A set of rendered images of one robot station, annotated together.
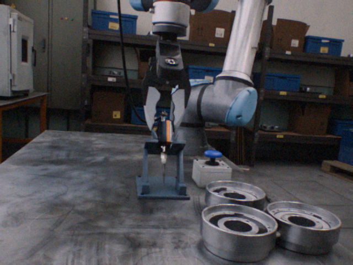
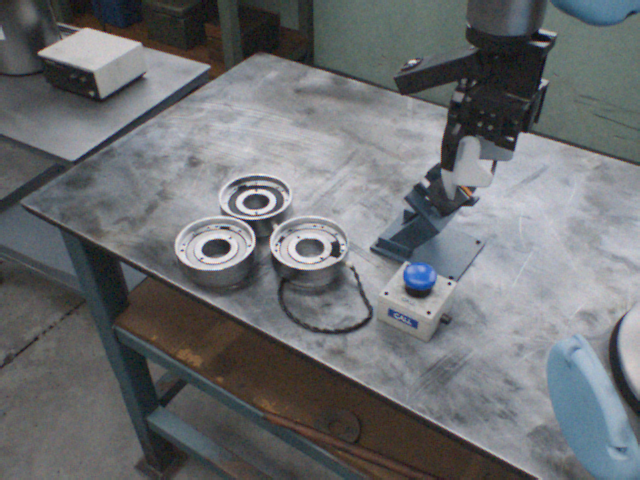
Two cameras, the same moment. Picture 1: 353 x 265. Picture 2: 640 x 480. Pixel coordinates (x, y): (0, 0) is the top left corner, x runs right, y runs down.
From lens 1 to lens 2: 121 cm
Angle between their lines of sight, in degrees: 114
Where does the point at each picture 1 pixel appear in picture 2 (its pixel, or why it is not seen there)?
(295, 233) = (208, 223)
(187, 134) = not seen: outside the picture
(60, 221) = (385, 152)
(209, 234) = (263, 180)
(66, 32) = not seen: outside the picture
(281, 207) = (248, 257)
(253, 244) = (227, 189)
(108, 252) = (315, 156)
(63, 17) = not seen: outside the picture
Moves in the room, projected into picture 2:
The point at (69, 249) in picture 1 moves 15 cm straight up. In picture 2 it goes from (336, 144) to (337, 61)
